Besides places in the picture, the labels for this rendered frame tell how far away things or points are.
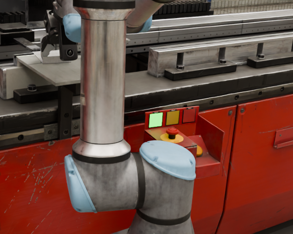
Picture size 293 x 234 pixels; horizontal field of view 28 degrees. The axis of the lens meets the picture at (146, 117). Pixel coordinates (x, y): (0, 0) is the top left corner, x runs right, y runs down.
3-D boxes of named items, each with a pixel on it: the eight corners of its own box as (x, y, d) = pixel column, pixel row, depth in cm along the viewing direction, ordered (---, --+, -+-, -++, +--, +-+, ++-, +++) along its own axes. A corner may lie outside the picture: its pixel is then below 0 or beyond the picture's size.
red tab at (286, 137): (276, 148, 236) (279, 133, 233) (273, 146, 237) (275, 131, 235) (302, 142, 244) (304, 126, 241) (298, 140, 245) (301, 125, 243)
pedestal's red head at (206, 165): (164, 185, 177) (169, 131, 171) (141, 163, 190) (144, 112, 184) (219, 175, 186) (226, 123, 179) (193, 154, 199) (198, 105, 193)
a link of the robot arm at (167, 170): (200, 217, 120) (206, 158, 115) (136, 223, 116) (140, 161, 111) (182, 189, 131) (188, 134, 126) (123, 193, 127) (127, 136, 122)
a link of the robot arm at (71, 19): (112, 26, 141) (106, -10, 146) (65, 25, 138) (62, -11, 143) (107, 45, 147) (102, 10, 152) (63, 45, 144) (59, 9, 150)
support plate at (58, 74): (55, 86, 155) (55, 82, 155) (16, 60, 175) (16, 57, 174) (113, 78, 165) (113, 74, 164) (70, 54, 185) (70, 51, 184)
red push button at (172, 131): (169, 143, 179) (169, 132, 177) (163, 138, 182) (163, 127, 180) (180, 141, 180) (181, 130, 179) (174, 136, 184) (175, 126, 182)
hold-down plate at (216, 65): (172, 81, 203) (173, 73, 202) (163, 76, 208) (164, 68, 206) (236, 71, 220) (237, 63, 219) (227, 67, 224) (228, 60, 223)
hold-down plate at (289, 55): (255, 68, 225) (256, 61, 224) (246, 64, 229) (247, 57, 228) (308, 60, 241) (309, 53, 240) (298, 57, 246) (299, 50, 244)
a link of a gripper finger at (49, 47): (40, 46, 175) (53, 28, 168) (44, 62, 172) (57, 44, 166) (30, 45, 173) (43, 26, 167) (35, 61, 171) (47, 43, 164)
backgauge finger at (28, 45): (18, 56, 180) (18, 41, 178) (-11, 37, 200) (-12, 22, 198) (54, 53, 187) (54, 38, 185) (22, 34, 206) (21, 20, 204)
